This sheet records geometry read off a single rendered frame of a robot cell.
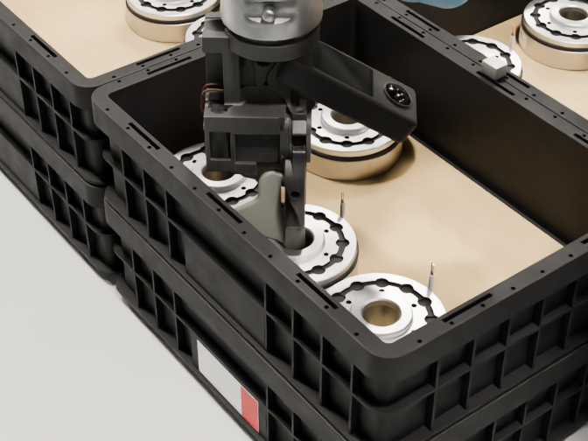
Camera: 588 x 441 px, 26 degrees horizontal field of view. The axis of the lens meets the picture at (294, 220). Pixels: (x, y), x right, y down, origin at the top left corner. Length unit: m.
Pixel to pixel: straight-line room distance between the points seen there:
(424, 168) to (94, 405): 0.37
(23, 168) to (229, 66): 0.44
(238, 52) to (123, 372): 0.36
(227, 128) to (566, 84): 0.45
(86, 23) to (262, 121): 0.47
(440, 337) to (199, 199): 0.23
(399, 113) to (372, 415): 0.23
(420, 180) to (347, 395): 0.29
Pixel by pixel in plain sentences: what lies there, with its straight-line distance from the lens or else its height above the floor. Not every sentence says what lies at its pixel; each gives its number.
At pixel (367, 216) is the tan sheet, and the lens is 1.11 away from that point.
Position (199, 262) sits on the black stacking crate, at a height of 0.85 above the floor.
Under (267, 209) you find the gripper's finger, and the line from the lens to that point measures 1.01.
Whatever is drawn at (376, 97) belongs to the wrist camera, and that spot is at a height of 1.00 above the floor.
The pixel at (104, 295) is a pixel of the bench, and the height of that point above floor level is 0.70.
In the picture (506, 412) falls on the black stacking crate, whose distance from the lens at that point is 1.00.
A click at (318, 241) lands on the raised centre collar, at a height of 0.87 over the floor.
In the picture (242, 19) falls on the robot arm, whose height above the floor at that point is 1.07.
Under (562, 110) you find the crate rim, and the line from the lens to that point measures 1.09.
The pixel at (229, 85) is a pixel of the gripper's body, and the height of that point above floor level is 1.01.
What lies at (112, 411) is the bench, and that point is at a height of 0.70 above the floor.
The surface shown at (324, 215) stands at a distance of 1.07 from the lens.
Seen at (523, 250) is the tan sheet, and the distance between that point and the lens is 1.09.
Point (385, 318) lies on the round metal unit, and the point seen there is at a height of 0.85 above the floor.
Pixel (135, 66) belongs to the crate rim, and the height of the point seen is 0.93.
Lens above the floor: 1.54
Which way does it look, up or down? 40 degrees down
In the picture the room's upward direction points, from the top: straight up
